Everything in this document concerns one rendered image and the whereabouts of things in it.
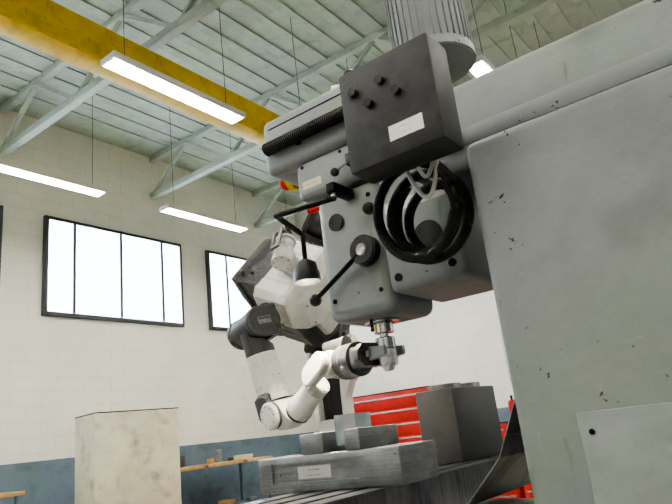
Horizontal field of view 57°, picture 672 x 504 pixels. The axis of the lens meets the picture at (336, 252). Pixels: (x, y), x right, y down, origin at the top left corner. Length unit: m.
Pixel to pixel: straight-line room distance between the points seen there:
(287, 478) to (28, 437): 8.08
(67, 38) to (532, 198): 5.67
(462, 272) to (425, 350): 10.43
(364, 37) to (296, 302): 7.20
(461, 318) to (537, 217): 10.31
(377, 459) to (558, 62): 0.84
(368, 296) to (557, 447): 0.55
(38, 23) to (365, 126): 5.37
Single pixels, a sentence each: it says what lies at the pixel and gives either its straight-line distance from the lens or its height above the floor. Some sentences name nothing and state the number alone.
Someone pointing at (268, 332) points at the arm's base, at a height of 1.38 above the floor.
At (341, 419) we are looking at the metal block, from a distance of 1.30.
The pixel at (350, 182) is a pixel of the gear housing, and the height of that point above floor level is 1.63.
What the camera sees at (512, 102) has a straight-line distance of 1.33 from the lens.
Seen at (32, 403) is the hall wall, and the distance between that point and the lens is 9.37.
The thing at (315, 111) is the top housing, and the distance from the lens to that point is 1.58.
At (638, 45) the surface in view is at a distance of 1.30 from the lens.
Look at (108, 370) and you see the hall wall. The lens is 10.00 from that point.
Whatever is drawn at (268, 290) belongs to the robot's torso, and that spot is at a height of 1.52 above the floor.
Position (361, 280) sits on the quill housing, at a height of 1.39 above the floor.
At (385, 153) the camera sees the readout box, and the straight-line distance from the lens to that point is 1.11.
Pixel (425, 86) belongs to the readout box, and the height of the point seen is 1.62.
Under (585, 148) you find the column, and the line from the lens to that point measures 1.11.
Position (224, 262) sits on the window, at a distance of 11.90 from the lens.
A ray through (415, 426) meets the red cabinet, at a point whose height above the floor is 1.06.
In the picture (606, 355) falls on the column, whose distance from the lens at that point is 1.05.
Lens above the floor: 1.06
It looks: 17 degrees up
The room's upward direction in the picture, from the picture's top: 7 degrees counter-clockwise
